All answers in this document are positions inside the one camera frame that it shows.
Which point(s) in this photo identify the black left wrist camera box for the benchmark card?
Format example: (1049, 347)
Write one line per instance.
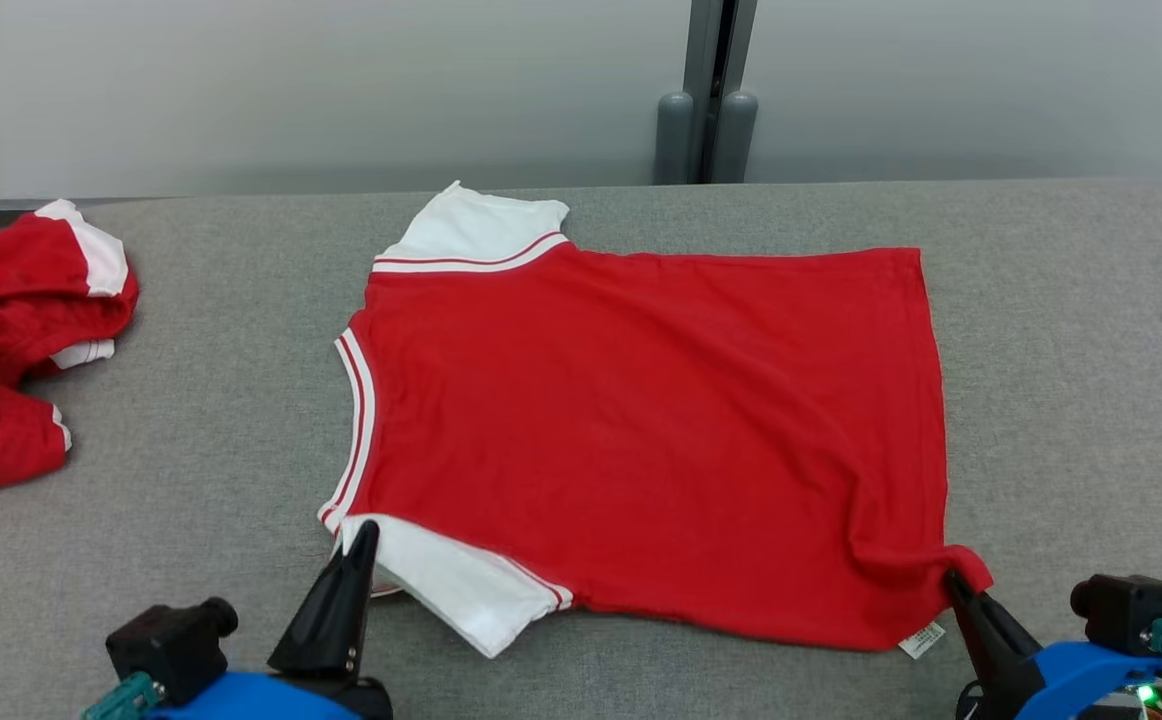
(166, 645)

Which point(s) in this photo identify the red white-striped shorts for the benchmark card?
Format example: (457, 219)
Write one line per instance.
(1, 300)

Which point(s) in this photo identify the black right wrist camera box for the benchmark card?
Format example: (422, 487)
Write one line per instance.
(1131, 612)

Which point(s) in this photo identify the red white-sleeved t-shirt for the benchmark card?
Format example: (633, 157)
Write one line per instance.
(641, 430)

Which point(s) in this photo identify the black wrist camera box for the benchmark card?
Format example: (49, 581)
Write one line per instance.
(1131, 612)
(166, 645)

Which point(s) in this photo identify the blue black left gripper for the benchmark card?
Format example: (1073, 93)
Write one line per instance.
(241, 700)

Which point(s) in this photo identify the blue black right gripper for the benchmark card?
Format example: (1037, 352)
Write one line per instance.
(1071, 680)

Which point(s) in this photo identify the grey metal partition post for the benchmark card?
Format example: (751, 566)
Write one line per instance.
(701, 50)

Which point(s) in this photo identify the grey wall post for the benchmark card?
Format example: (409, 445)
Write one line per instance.
(673, 140)

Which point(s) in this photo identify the grey cylindrical post foot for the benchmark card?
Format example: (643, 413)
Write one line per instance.
(736, 138)

